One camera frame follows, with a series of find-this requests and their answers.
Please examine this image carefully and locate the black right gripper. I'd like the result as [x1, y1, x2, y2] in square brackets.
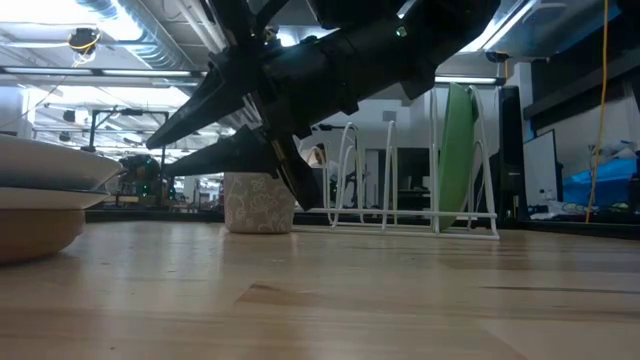
[145, 0, 362, 212]

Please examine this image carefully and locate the grey floral patterned cup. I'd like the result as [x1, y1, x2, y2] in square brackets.
[222, 171, 297, 235]

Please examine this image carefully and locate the white ceramic plate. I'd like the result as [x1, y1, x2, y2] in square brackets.
[0, 133, 125, 192]
[0, 186, 110, 211]

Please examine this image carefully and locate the green plate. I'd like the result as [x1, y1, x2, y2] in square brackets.
[438, 82, 480, 232]

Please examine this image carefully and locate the person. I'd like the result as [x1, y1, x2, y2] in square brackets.
[308, 143, 327, 169]

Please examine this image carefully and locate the dark background machine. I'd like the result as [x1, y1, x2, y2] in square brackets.
[118, 153, 166, 201]

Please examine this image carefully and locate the long ceiling light fixture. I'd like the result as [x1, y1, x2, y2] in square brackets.
[0, 66, 206, 78]
[433, 74, 506, 86]

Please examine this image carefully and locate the black ceiling-mounted device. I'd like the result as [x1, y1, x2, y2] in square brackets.
[67, 27, 101, 69]

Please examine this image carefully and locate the round wooden divided plate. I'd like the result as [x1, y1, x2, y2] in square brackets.
[0, 208, 87, 265]

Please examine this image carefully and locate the black tall panel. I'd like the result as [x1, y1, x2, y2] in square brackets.
[498, 84, 525, 222]

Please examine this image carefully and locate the white board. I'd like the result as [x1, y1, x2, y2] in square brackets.
[522, 128, 565, 207]

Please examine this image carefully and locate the blue tarp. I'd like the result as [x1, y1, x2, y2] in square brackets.
[562, 157, 640, 210]

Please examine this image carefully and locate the black background frame stand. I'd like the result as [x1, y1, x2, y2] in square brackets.
[82, 106, 170, 154]

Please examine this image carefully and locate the silver ceiling duct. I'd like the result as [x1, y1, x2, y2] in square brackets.
[74, 0, 214, 71]

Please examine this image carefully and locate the white wire dish rack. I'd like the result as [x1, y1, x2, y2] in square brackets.
[298, 83, 501, 242]

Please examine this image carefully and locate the yellow cable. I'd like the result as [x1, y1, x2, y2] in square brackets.
[584, 0, 610, 225]

